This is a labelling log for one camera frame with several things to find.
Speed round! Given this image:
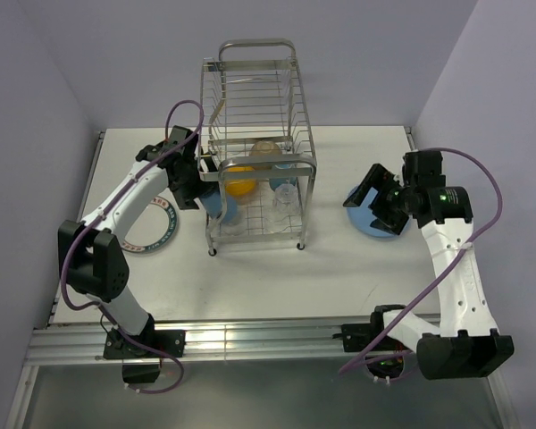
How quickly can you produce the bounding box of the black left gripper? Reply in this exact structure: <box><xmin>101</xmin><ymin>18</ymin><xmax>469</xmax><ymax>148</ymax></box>
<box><xmin>171</xmin><ymin>154</ymin><xmax>225</xmax><ymax>210</ymax></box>

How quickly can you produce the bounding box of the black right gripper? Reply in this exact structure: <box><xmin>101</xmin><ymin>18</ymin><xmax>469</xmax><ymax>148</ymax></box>
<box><xmin>343</xmin><ymin>163</ymin><xmax>416</xmax><ymax>235</ymax></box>

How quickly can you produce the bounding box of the light blue plate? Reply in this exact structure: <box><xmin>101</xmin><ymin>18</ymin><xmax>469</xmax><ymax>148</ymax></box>
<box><xmin>346</xmin><ymin>189</ymin><xmax>398</xmax><ymax>240</ymax></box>

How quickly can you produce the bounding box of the blue plastic cup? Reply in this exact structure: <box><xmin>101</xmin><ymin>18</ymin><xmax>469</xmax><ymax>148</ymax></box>
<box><xmin>199</xmin><ymin>190</ymin><xmax>238</xmax><ymax>224</ymax></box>

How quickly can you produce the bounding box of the yellow ribbed bowl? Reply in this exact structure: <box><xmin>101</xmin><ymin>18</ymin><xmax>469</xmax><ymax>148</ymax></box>
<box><xmin>224</xmin><ymin>179</ymin><xmax>257</xmax><ymax>200</ymax></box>

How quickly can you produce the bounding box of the white plate green rim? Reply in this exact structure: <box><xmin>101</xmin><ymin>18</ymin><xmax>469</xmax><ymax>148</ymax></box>
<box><xmin>121</xmin><ymin>196</ymin><xmax>179</xmax><ymax>255</ymax></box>

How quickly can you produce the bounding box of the black bowl floral outside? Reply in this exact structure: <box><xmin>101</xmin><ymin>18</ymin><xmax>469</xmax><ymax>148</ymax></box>
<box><xmin>249</xmin><ymin>140</ymin><xmax>281</xmax><ymax>156</ymax></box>

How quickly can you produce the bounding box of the blue white mug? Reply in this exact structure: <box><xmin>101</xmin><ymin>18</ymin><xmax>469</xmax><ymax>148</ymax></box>
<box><xmin>269</xmin><ymin>164</ymin><xmax>297</xmax><ymax>191</ymax></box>

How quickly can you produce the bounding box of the clear drinking glass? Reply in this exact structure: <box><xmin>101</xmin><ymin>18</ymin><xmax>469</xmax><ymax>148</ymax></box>
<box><xmin>272</xmin><ymin>183</ymin><xmax>300</xmax><ymax>215</ymax></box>

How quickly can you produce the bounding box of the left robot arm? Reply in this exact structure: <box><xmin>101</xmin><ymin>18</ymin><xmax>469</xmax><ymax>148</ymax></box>
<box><xmin>58</xmin><ymin>126</ymin><xmax>214</xmax><ymax>357</ymax></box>

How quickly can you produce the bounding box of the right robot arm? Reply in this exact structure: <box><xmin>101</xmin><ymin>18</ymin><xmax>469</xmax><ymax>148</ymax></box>
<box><xmin>339</xmin><ymin>147</ymin><xmax>515</xmax><ymax>380</ymax></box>

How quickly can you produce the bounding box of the steel wire dish rack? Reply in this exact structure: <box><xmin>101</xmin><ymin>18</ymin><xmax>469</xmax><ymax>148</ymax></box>
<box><xmin>198</xmin><ymin>38</ymin><xmax>317</xmax><ymax>255</ymax></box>

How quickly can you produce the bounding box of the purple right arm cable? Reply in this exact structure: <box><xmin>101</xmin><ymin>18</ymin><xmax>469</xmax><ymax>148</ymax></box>
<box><xmin>338</xmin><ymin>148</ymin><xmax>504</xmax><ymax>376</ymax></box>

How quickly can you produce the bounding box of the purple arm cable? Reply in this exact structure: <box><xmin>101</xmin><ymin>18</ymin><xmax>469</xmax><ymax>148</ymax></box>
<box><xmin>60</xmin><ymin>100</ymin><xmax>205</xmax><ymax>395</ymax></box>
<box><xmin>338</xmin><ymin>148</ymin><xmax>504</xmax><ymax>376</ymax></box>

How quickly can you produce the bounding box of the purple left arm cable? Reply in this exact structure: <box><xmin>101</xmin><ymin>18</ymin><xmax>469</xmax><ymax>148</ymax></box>
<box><xmin>60</xmin><ymin>100</ymin><xmax>205</xmax><ymax>395</ymax></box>

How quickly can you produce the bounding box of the aluminium mounting rail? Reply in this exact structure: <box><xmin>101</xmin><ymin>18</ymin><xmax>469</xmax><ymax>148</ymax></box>
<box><xmin>23</xmin><ymin>316</ymin><xmax>369</xmax><ymax>366</ymax></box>

